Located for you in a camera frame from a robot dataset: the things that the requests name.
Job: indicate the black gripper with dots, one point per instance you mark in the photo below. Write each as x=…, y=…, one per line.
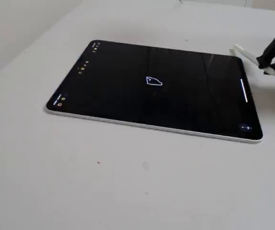
x=274, y=50

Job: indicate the white apple pencil stylus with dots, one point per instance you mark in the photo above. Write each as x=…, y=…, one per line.
x=244, y=54

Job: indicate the black screen silver ipad tablet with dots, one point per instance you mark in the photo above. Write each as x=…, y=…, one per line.
x=104, y=95

